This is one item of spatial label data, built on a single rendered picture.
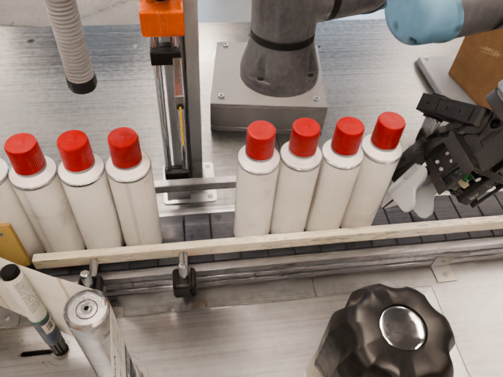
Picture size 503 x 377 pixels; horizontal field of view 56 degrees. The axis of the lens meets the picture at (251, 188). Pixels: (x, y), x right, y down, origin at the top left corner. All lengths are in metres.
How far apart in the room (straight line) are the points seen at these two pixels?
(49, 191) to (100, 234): 0.09
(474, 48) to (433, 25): 0.56
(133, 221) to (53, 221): 0.09
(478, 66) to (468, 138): 0.44
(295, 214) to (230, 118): 0.31
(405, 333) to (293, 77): 0.63
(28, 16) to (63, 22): 2.46
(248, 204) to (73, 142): 0.22
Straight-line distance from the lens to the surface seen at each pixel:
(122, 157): 0.53
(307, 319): 0.63
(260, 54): 0.86
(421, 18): 0.51
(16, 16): 3.04
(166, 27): 0.52
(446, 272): 0.78
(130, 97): 0.98
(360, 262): 0.71
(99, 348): 0.46
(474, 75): 1.07
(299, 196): 0.59
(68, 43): 0.57
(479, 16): 0.55
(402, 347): 0.30
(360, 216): 0.67
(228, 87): 0.90
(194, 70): 0.62
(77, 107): 0.98
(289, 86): 0.87
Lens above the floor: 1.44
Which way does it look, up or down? 50 degrees down
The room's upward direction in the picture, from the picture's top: 5 degrees clockwise
